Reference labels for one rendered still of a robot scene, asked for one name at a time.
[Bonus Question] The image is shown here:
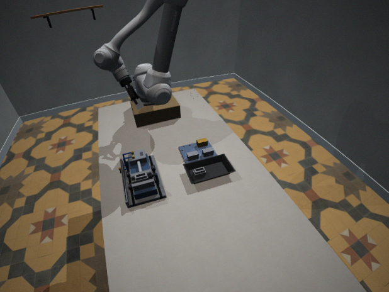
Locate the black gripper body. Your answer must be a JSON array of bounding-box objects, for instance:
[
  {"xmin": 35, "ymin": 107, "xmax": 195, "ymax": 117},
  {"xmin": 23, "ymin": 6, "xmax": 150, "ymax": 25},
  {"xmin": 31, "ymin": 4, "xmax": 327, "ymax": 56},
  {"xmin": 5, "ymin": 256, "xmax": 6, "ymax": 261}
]
[{"xmin": 119, "ymin": 77, "xmax": 132, "ymax": 87}]

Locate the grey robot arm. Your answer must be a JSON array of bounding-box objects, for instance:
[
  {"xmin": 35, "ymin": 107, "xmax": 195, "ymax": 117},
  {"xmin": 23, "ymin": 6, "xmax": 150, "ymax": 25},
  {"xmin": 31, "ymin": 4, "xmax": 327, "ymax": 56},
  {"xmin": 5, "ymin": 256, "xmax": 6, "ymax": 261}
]
[{"xmin": 93, "ymin": 0, "xmax": 188, "ymax": 106}]

